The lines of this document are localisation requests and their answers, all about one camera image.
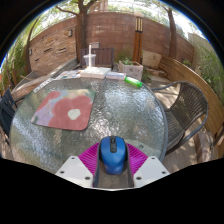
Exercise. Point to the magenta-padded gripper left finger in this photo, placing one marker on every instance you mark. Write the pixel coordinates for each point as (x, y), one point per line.
(75, 171)

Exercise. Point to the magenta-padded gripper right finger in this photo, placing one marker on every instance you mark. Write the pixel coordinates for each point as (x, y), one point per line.
(151, 171)

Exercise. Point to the blue computer mouse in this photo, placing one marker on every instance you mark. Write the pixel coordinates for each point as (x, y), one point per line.
(113, 155)

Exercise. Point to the floral print mouse pad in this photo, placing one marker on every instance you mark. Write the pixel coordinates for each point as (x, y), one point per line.
(65, 110)

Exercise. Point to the brown wicker patio chair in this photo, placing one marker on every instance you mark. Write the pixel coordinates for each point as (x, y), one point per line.
(188, 110)

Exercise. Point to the green plastic bottle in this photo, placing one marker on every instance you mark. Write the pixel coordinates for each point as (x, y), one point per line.
(133, 81)

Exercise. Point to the white licence plate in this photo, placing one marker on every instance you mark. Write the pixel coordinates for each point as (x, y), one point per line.
(42, 85)

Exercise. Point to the colourful picture magazine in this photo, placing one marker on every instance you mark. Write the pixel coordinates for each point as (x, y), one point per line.
(69, 75)

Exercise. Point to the curved wooden bench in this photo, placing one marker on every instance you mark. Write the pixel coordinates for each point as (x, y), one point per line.
(193, 83)

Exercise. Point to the raised stone garden bed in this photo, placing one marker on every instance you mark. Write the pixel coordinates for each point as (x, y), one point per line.
(36, 81)

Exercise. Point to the small thin pale book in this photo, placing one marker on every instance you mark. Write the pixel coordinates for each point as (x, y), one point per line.
(116, 75)

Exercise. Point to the white square planter with plant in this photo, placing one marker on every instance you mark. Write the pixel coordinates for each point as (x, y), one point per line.
(131, 70)

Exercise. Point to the clear plastic cup with straw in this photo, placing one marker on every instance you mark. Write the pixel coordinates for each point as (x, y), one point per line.
(89, 60)

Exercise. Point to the square stone slab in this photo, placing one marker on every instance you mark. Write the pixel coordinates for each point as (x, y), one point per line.
(152, 59)

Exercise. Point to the dark slatted wooden chair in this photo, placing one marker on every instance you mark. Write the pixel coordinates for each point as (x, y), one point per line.
(104, 56)

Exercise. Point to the large tree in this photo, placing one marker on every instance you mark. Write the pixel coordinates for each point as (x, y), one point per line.
(81, 36)

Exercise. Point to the slim tree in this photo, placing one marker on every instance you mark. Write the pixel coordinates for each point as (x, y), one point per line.
(172, 36)

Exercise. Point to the black wall lamp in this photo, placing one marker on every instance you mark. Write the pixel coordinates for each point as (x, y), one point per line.
(70, 33)
(30, 52)

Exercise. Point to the grey wall box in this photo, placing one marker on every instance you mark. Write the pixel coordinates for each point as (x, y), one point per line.
(94, 45)

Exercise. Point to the wooden garden lamp post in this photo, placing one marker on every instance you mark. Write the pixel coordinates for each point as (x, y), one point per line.
(138, 40)

